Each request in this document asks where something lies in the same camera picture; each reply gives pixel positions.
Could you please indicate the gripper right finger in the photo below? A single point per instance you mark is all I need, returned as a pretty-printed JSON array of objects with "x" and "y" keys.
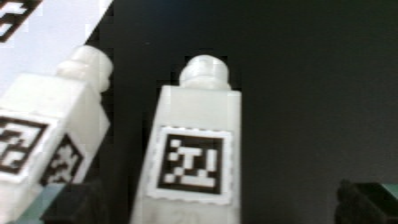
[{"x": 366, "y": 203}]

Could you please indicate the white table leg with tag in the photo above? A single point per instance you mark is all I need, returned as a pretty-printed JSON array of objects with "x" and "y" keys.
[{"x": 188, "y": 185}]

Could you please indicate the white AprilTag base plate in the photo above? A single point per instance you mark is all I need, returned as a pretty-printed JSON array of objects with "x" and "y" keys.
[{"x": 44, "y": 28}]

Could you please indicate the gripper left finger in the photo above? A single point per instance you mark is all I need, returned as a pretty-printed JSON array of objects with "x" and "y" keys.
[{"x": 78, "y": 206}]

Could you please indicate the white table leg right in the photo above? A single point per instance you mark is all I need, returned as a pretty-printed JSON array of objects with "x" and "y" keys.
[{"x": 53, "y": 125}]

